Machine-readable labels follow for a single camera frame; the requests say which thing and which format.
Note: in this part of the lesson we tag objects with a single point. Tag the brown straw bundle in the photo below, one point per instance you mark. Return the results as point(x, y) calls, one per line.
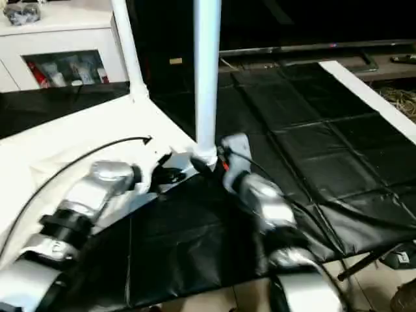
point(401, 100)

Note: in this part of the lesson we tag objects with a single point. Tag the red labelled package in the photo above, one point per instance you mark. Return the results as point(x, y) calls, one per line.
point(35, 76)

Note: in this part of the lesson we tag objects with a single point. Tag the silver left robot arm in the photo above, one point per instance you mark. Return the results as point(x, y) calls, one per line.
point(94, 185)

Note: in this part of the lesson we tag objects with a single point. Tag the small tan label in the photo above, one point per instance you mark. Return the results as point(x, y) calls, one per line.
point(175, 60)

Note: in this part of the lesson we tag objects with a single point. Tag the white flat strip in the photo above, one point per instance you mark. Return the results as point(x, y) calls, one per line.
point(373, 97)

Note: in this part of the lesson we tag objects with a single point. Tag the black remote control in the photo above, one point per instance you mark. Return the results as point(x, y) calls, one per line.
point(403, 59)

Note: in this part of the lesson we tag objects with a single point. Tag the white canister red base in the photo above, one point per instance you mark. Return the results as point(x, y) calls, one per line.
point(102, 75)

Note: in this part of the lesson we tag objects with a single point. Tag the white glass-door cabinet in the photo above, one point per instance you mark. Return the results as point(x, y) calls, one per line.
point(65, 39)

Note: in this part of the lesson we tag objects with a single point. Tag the black metal rail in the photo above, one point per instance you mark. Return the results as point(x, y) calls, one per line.
point(308, 47)

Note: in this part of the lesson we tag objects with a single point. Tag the black work mat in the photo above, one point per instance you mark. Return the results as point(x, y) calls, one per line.
point(325, 162)

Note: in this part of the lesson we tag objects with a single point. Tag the white plastic table top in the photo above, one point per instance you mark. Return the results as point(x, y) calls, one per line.
point(65, 146)

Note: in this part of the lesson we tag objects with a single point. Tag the black tripod stand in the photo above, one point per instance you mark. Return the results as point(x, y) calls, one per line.
point(364, 265)

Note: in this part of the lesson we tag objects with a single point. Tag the white plastic table leg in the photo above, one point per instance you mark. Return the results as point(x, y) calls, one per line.
point(206, 81)
point(128, 42)

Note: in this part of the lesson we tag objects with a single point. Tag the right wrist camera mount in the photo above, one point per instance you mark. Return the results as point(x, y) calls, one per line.
point(237, 149)

